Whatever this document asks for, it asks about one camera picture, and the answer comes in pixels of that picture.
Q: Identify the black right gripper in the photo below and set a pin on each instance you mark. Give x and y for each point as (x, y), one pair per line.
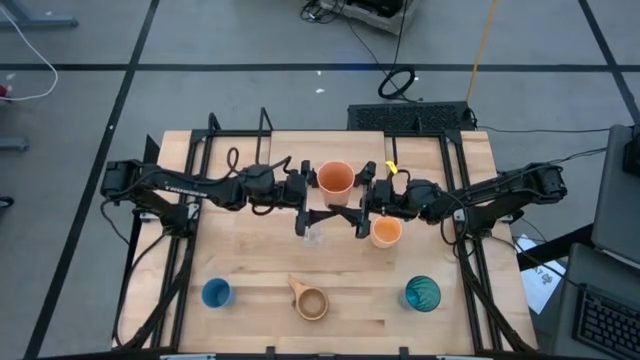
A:
(385, 197)

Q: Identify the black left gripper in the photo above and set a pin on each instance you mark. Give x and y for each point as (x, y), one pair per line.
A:
(294, 190)

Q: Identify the tall peach plastic cup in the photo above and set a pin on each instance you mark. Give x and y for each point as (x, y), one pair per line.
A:
(336, 180)

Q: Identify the clear plastic cup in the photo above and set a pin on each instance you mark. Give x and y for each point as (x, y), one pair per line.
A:
(312, 236)

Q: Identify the teal faceted tumbler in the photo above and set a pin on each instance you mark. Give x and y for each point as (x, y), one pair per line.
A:
(422, 294)

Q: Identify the blue plastic cup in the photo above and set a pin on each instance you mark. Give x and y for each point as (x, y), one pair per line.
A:
(217, 293)

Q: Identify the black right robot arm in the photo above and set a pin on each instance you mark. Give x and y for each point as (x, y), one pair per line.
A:
(500, 190)

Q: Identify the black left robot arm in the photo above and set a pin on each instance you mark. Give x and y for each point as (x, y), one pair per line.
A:
(200, 187)

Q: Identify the wooden shelf with black legs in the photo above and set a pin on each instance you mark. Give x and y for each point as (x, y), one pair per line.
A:
(300, 147)

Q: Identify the white paper sheet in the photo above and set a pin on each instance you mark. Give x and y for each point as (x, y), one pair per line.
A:
(542, 285)

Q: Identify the grey laptop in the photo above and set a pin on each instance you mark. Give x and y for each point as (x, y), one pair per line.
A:
(617, 200)

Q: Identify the black keyboard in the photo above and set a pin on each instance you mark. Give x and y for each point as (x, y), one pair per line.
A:
(607, 325)

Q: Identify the grey desk leg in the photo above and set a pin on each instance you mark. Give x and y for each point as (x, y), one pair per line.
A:
(40, 21)

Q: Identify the black aluminium table frame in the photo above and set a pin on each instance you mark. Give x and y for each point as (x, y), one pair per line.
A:
(197, 150)

